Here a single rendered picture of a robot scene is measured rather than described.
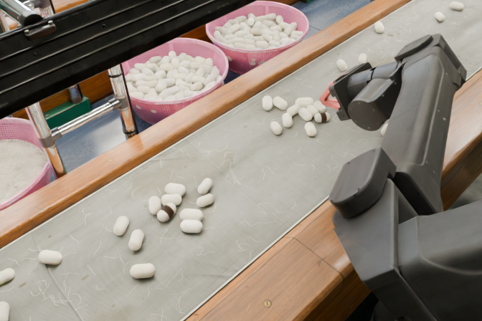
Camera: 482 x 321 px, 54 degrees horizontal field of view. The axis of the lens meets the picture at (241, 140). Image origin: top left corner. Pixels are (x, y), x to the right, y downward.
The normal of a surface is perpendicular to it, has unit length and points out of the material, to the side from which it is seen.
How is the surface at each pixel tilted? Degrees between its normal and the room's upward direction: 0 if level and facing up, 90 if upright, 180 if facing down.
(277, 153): 0
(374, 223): 46
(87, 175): 0
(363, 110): 97
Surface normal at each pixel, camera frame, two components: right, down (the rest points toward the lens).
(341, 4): -0.04, -0.75
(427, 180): 0.66, -0.41
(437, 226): -0.45, -0.87
